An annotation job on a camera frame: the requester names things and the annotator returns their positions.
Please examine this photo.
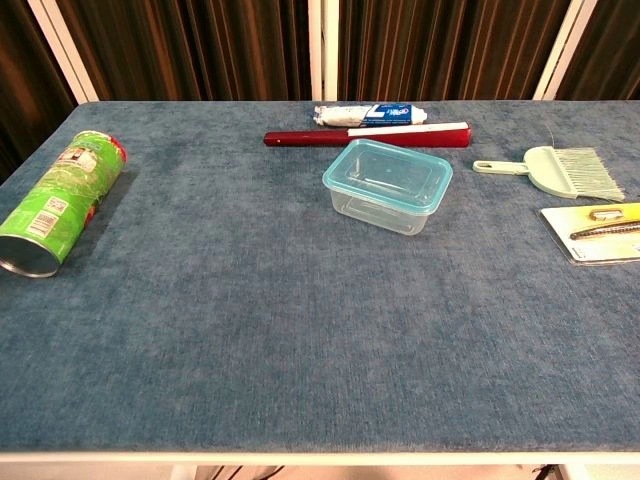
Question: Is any blue table cloth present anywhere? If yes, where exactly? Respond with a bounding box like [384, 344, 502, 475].
[0, 101, 640, 454]

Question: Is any blue translucent plastic lid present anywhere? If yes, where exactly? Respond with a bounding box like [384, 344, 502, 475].
[321, 138, 454, 217]

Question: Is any blue white toothpaste tube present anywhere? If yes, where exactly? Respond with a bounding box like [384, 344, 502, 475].
[313, 103, 428, 128]

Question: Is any razor blister pack card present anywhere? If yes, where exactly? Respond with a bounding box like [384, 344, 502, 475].
[539, 202, 640, 266]

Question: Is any clear plastic food container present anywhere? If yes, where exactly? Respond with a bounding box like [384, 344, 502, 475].
[329, 187, 447, 237]

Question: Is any dark red chopstick box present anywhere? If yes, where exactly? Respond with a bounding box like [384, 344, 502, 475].
[263, 121, 473, 149]

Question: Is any mint green mini brush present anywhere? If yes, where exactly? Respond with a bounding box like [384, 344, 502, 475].
[549, 146, 626, 203]

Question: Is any dark brown curtain panel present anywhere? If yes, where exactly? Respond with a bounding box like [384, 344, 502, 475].
[0, 0, 79, 181]
[54, 0, 312, 103]
[337, 0, 572, 102]
[555, 0, 640, 102]

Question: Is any mint green mini dustpan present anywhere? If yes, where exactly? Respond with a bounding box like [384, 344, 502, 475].
[472, 146, 581, 199]

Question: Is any white frame post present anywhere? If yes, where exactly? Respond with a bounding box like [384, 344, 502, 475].
[27, 0, 100, 105]
[307, 0, 341, 103]
[531, 0, 599, 102]

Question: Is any green chips can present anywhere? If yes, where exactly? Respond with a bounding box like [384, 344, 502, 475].
[0, 130, 129, 279]

